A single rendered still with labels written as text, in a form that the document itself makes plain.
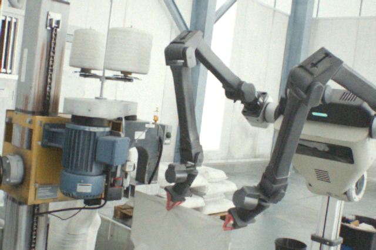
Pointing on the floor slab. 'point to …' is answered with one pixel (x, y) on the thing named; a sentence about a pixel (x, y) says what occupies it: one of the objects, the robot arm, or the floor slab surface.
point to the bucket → (289, 244)
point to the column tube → (34, 110)
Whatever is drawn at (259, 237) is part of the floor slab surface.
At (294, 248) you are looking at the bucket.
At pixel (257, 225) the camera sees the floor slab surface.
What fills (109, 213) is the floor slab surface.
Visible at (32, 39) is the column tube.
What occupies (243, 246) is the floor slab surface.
